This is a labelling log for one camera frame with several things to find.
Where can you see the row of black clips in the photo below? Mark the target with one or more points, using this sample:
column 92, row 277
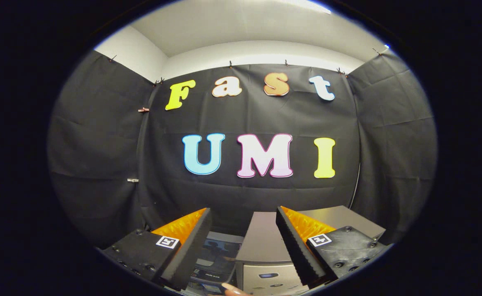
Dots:
column 230, row 64

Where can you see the grey washing machine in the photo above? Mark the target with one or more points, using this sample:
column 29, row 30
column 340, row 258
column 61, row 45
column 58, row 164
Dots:
column 216, row 263

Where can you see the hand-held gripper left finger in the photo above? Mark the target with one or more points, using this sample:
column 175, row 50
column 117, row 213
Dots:
column 189, row 250

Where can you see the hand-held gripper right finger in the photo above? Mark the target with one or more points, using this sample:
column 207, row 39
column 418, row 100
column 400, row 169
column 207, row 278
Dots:
column 296, row 250

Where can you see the copper clothes peg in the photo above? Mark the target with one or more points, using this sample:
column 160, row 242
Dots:
column 143, row 109

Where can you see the black backdrop cloth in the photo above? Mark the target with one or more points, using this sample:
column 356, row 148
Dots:
column 245, row 117

